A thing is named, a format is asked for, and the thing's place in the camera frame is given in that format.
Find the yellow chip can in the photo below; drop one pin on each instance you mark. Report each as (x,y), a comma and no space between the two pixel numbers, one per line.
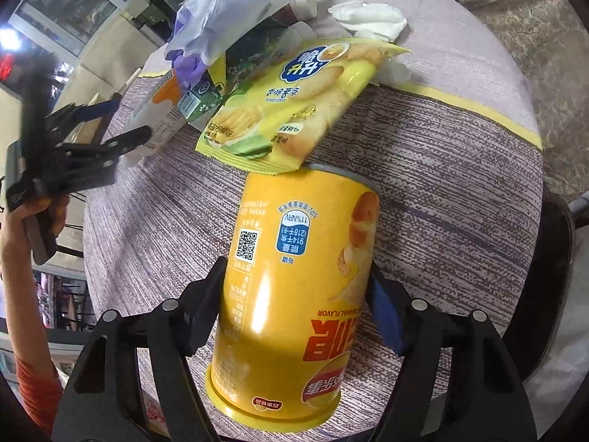
(285,308)

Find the translucent purple plastic bag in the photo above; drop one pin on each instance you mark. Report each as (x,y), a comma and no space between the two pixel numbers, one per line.
(221,14)

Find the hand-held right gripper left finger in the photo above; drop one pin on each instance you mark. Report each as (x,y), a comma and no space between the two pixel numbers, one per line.
(202,313)

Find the white orange-print carton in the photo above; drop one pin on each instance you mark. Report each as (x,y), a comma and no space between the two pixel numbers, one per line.
(158,110)

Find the green drink carton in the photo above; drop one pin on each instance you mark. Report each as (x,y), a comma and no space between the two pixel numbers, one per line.
(207,94)

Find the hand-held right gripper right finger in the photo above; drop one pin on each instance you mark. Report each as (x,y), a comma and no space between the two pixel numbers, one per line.
(386,313)

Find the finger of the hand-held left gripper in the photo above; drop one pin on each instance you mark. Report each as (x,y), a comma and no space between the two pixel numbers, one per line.
(92,111)
(119,142)

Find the floral patterned cloth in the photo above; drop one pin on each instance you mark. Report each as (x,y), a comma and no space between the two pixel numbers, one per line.
(543,55)

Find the yellow fries snack bag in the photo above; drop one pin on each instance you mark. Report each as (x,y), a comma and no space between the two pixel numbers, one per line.
(322,92)

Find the person's left hand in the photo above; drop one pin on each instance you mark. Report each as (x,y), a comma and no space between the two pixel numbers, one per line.
(59,214)

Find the yellow-green cucumber chip bag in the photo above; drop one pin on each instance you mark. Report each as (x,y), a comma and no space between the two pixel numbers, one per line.
(234,124)

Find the person's left forearm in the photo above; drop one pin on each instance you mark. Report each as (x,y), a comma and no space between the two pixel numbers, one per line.
(23,313)

